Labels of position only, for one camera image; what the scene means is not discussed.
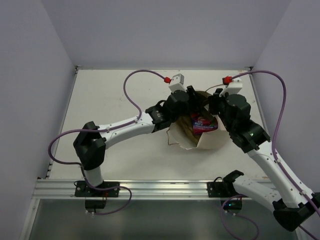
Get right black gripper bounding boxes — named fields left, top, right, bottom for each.
left=207, top=88, right=235, bottom=134

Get brown paper bag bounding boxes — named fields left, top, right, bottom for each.
left=166, top=90, right=229, bottom=150

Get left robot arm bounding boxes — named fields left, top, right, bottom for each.
left=73, top=86, right=201, bottom=197

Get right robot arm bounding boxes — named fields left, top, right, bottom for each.
left=208, top=93, right=320, bottom=232

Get purple berry candy bag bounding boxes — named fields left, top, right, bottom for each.
left=191, top=113, right=219, bottom=135

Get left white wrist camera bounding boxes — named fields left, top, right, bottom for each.
left=168, top=73, right=187, bottom=93

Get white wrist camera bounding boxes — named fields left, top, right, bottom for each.
left=168, top=73, right=187, bottom=93
left=219, top=76, right=243, bottom=97

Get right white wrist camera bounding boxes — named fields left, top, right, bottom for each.
left=219, top=76, right=243, bottom=97

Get aluminium mounting rail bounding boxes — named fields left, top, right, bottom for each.
left=34, top=179, right=273, bottom=200

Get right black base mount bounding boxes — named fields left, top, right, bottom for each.
left=206, top=177, right=243, bottom=213

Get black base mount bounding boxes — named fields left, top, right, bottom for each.
left=206, top=177, right=243, bottom=213
left=73, top=180, right=120, bottom=213

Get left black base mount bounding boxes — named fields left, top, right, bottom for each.
left=73, top=180, right=120, bottom=213

